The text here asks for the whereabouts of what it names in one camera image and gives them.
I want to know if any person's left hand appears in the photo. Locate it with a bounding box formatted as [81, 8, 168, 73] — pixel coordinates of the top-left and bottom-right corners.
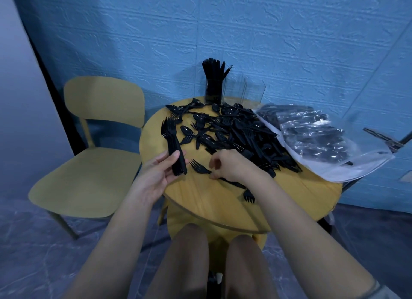
[130, 150, 189, 207]

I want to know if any person's right hand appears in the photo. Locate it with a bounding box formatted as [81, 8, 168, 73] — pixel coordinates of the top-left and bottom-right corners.
[209, 149, 271, 194]

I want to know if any black plastic fork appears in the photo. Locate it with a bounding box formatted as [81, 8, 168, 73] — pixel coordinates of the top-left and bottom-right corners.
[189, 159, 213, 175]
[219, 178, 256, 204]

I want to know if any bunch of black plastic forks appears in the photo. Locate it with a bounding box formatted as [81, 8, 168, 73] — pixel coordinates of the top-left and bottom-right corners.
[160, 117, 188, 176]

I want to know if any person's right forearm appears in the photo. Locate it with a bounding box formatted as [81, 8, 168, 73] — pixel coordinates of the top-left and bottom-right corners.
[249, 176, 383, 299]

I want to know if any person's left forearm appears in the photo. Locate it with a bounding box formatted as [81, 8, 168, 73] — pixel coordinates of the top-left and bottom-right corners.
[63, 193, 155, 299]

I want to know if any pile of black plastic cutlery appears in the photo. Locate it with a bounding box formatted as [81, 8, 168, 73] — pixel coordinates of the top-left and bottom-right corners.
[165, 98, 303, 179]

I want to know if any round yellow wooden table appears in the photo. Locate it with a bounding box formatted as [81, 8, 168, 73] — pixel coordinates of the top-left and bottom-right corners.
[139, 97, 343, 274]

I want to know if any yellow chair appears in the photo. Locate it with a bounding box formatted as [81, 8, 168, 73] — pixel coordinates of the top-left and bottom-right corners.
[28, 76, 146, 241]

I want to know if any clear acrylic cutlery holder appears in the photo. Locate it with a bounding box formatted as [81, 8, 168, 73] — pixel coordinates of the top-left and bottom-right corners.
[194, 73, 267, 105]

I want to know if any upright black cutlery bundle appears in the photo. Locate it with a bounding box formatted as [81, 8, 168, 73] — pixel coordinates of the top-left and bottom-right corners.
[202, 58, 233, 105]

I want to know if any person's left leg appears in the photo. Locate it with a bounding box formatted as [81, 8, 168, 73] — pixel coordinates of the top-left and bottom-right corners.
[144, 223, 210, 299]

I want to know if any person's leg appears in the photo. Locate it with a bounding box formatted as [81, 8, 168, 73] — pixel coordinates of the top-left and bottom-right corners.
[221, 234, 279, 299]
[144, 223, 210, 299]

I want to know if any clear bag of black cutlery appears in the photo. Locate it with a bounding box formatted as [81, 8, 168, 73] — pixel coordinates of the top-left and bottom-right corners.
[254, 103, 396, 183]

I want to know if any person's right leg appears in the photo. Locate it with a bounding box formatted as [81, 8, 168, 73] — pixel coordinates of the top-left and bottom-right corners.
[221, 234, 279, 299]

